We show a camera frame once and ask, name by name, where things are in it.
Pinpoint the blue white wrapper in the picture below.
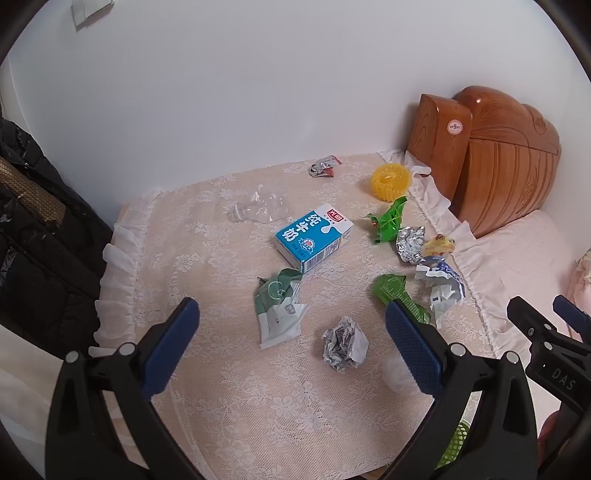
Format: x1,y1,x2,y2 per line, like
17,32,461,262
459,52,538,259
415,257,466,329

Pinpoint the yellow snack wrapper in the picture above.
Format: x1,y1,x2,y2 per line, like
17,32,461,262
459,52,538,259
421,234,456,257

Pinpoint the silver foil ball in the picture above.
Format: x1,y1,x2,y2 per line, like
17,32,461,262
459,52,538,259
396,226,425,265

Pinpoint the green wrapper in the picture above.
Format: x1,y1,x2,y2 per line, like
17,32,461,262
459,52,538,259
365,196,408,244

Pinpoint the printed paper ball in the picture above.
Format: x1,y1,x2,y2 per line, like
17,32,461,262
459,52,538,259
322,316,370,373

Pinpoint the yellow foam fruit net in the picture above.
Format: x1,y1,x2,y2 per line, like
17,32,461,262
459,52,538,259
370,164,412,203

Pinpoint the blue white milk carton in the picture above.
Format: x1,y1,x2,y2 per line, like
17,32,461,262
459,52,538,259
274,204,353,274

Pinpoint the green white torn package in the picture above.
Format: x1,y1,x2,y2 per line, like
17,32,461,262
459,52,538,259
254,268,308,349

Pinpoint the red silver wrapper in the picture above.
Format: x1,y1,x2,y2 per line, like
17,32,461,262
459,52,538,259
308,155,342,178

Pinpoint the crushed clear plastic bottle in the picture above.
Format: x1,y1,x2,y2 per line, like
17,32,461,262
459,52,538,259
228,184,291,224

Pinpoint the person right hand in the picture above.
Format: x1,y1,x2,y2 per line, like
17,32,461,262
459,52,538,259
538,411,560,465

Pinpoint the folded pink quilt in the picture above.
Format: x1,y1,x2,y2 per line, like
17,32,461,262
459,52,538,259
567,249,591,313

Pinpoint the green plastic waste basket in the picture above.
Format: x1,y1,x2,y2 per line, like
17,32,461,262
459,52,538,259
437,420,470,469

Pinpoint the wooden headboard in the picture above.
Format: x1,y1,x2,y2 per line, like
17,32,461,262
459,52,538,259
408,86,561,237

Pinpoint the black jacket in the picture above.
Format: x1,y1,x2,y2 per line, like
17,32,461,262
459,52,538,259
1,119,112,357

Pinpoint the white lace table cover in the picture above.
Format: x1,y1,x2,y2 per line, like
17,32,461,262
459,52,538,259
96,151,481,479

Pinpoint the white wall switch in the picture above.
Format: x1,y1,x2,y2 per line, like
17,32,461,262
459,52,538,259
71,0,114,29

